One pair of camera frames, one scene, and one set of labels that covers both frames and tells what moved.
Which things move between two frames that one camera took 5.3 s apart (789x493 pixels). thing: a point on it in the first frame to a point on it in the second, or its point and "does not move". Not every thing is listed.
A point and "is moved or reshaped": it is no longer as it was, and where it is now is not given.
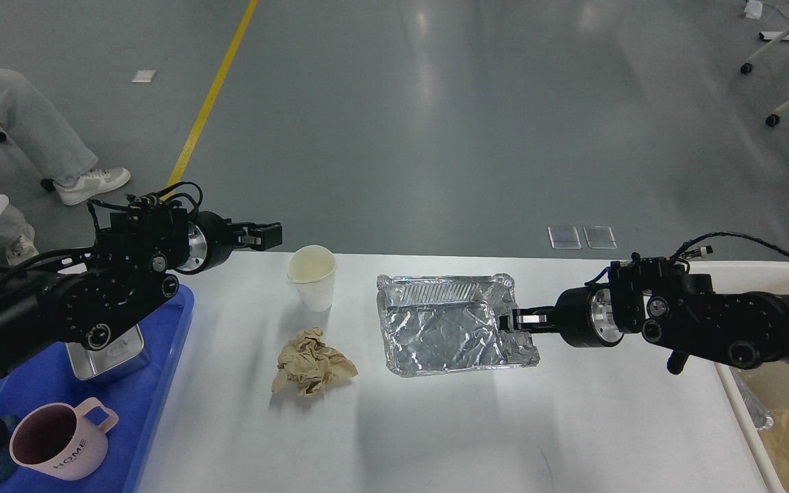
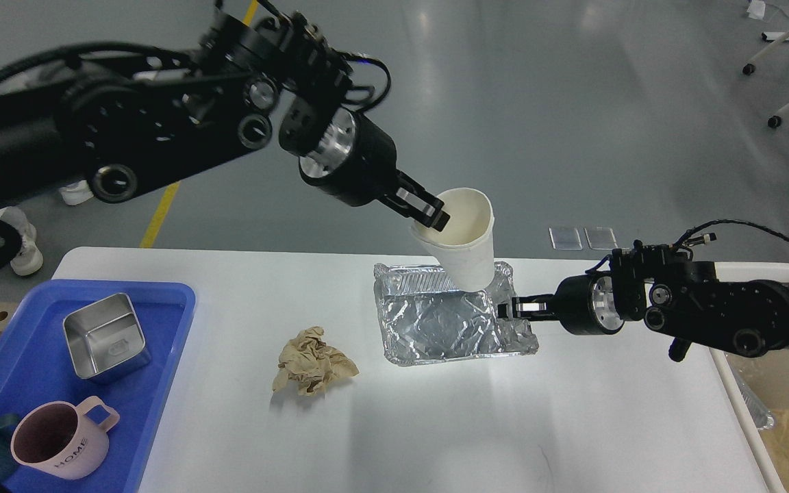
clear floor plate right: [600, 237] does not move
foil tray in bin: [763, 419] does not move
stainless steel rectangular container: [120, 357] does not move
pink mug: [57, 440] does not move
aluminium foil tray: [444, 323] is moved or reshaped
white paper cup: [311, 268] to [465, 244]
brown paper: [310, 364] does not move
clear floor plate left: [564, 237] does not move
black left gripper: [209, 241] to [354, 162]
